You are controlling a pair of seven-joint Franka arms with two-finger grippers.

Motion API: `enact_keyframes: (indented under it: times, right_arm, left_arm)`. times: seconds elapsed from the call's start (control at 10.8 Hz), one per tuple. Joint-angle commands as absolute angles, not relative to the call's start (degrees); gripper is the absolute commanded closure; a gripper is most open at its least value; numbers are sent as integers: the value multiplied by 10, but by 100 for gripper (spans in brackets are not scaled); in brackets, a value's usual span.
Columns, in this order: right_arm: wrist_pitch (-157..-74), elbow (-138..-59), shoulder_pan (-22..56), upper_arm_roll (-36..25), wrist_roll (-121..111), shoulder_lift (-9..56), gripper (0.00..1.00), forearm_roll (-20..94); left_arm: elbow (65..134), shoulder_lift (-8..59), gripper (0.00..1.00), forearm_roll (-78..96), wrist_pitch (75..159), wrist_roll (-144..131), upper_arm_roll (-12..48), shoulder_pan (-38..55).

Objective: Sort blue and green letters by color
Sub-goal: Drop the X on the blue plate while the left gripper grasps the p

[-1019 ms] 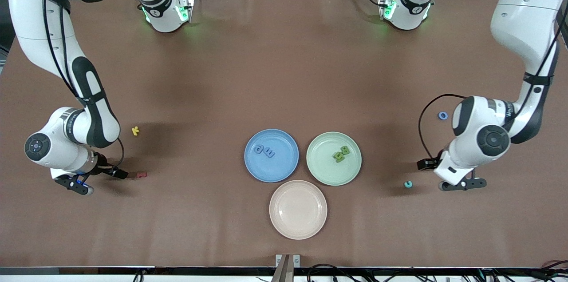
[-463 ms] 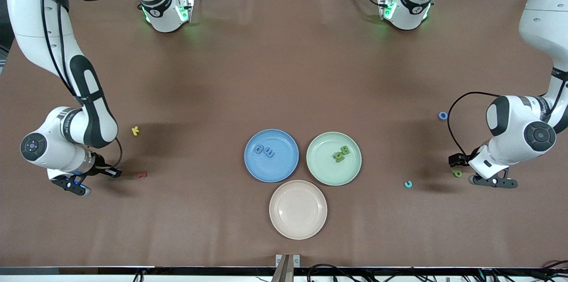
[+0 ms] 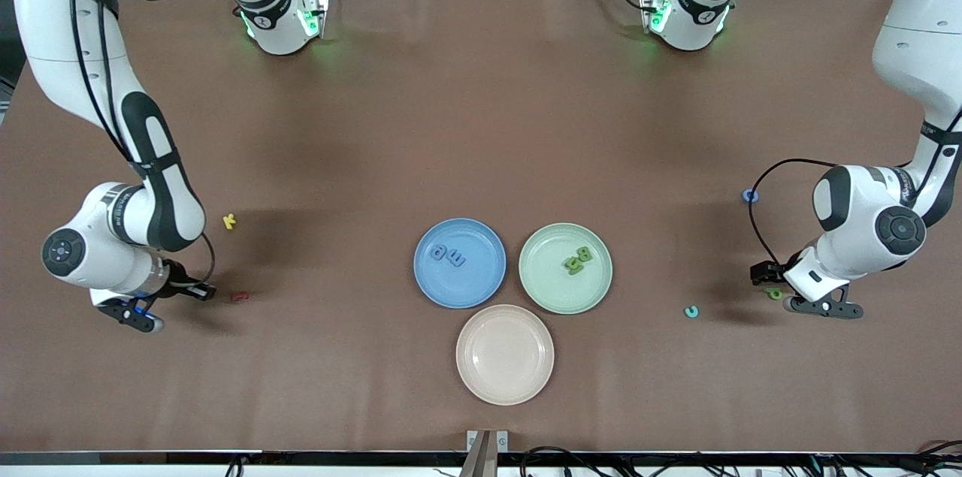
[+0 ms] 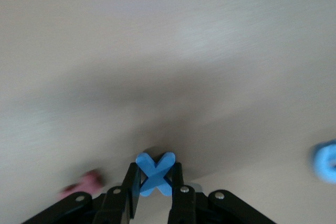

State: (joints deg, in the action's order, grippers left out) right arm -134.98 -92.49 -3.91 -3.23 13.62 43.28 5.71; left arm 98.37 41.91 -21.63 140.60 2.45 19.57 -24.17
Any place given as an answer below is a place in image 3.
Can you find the blue round lowercase letter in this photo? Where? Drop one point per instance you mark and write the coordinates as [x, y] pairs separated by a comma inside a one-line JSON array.
[[433, 252]]

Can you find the green letter P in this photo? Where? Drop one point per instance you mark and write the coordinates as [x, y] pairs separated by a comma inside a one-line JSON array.
[[773, 294]]

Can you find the brown table cover sheet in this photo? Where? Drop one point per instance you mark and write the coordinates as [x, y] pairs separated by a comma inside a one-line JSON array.
[[481, 124]]

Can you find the blue letter E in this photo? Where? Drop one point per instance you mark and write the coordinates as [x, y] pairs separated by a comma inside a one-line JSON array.
[[456, 260]]

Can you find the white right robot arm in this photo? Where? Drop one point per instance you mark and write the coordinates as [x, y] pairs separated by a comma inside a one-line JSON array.
[[60, 26]]

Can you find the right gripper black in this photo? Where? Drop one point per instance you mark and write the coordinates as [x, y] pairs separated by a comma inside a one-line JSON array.
[[177, 279]]

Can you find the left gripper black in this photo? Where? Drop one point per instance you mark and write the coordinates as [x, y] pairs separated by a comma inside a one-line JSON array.
[[772, 271]]

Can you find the yellow letter K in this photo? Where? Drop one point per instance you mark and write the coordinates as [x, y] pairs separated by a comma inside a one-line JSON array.
[[229, 221]]

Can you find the blue letter O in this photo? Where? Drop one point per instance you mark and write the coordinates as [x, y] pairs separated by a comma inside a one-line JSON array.
[[744, 196]]

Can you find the cyan letter C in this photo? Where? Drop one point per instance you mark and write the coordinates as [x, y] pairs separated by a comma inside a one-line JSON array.
[[688, 315]]

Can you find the green plate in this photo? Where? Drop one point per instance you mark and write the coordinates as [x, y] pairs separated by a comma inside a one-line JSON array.
[[552, 289]]

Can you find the red letter T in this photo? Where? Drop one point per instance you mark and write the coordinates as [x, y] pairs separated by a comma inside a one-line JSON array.
[[240, 296]]

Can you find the beige plate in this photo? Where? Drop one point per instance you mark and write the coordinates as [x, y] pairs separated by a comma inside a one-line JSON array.
[[505, 354]]

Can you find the metal table edge bracket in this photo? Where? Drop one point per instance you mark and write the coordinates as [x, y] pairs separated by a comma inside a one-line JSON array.
[[487, 451]]

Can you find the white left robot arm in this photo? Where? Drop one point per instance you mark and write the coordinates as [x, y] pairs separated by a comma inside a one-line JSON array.
[[924, 34]]

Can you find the green letter B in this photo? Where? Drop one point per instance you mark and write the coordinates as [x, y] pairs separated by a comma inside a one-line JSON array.
[[585, 255]]

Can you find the blue plate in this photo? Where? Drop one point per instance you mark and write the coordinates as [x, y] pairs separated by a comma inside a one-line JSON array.
[[481, 282]]

